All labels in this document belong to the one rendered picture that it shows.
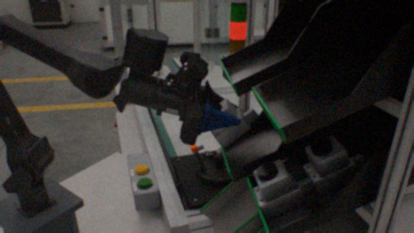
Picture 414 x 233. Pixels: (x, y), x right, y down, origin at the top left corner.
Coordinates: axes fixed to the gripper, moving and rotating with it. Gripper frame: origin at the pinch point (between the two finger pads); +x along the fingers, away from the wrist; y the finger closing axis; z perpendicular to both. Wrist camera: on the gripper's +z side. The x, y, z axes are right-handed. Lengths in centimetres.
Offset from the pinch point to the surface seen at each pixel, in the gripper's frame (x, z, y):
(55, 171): -75, -167, 159
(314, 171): 13.2, 1.8, -15.2
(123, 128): -23, -56, 72
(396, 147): 16.4, 12.3, -22.4
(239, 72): 1.0, 7.7, 0.9
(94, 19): -210, -234, 783
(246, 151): 7.0, -6.3, -1.3
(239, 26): 6.0, 5.7, 45.8
